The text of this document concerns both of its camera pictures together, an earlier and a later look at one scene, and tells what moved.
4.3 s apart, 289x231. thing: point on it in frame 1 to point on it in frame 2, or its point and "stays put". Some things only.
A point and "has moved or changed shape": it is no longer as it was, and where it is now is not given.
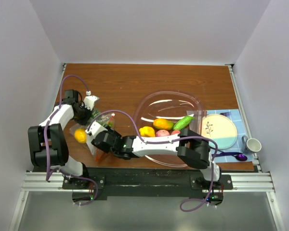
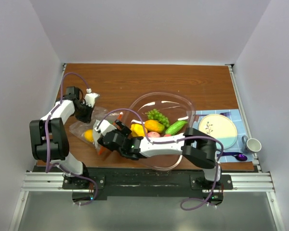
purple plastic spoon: (236, 154) stays put
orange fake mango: (163, 124) to (153, 125)
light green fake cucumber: (183, 122) has moved or changed shape
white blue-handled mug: (251, 145) stays put
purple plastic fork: (227, 113) stays put
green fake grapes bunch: (106, 121) has moved or changed shape
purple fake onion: (162, 133) to (153, 134)
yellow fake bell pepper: (147, 131) has moved or changed shape
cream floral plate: (222, 129) stays put
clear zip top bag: (106, 119) has moved or changed shape
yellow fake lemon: (80, 135) has moved or changed shape
